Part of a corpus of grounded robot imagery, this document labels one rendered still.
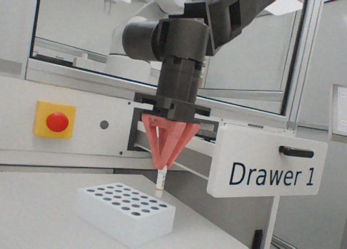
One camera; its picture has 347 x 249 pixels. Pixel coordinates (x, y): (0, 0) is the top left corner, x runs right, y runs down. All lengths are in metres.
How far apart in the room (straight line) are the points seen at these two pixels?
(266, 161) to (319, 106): 1.95
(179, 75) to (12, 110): 0.39
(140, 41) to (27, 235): 0.29
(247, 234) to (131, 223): 0.81
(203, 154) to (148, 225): 0.16
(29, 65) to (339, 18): 2.30
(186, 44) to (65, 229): 0.29
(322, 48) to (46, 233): 2.39
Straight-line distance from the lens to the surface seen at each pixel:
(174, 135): 0.35
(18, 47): 0.64
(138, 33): 0.41
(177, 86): 0.35
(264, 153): 0.48
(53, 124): 0.57
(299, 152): 0.49
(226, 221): 1.02
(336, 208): 2.35
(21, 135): 0.64
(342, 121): 1.34
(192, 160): 0.49
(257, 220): 1.14
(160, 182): 0.39
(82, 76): 0.65
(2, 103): 0.63
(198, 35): 0.37
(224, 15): 0.43
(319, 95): 2.44
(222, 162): 0.42
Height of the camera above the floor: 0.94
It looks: 4 degrees down
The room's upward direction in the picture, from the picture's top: 10 degrees clockwise
